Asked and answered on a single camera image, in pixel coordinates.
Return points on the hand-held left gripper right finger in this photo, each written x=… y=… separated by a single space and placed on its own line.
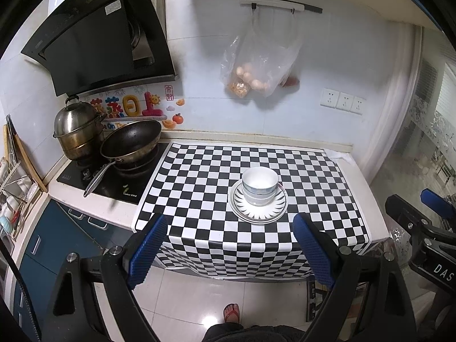
x=313 y=249

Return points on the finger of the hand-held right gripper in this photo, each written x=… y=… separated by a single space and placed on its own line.
x=402 y=213
x=436 y=201

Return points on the wooden cutting board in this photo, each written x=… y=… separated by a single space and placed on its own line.
x=30 y=164

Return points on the clear plastic bag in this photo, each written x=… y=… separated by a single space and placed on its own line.
x=256 y=53

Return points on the frosted glass door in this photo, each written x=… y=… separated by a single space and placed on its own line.
x=427 y=131

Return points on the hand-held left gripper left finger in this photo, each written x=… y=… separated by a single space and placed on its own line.
x=148 y=249

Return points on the blue kitchen cabinet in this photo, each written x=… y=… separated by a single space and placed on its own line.
x=50 y=235

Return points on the wall hook rail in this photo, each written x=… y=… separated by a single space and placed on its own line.
x=278 y=4

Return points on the dark wok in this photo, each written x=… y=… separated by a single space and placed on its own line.
x=130 y=139

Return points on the black white checkered mat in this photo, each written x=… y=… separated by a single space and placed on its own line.
x=213 y=228

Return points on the colourful letter wall sticker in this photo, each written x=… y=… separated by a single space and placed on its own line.
x=128 y=107

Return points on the black range hood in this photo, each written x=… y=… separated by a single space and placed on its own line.
x=92 y=39

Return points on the white dish rack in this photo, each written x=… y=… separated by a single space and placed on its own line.
x=14 y=192

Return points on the foot in red sandal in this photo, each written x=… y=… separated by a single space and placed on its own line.
x=231 y=314

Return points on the white vertical pipe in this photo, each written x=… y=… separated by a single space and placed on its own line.
x=395 y=107

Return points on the steel steamer pot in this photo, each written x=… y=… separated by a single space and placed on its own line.
x=76 y=128

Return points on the black gas stove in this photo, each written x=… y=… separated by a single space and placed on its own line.
x=114 y=185

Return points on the light blue container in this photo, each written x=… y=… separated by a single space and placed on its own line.
x=5 y=226

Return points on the person's dark trouser leg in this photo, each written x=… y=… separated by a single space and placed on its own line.
x=242 y=333

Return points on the white wall outlet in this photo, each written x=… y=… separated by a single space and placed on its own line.
x=329 y=98
x=358 y=105
x=344 y=101

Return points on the gold ingot wall sticker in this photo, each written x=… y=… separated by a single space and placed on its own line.
x=167 y=124

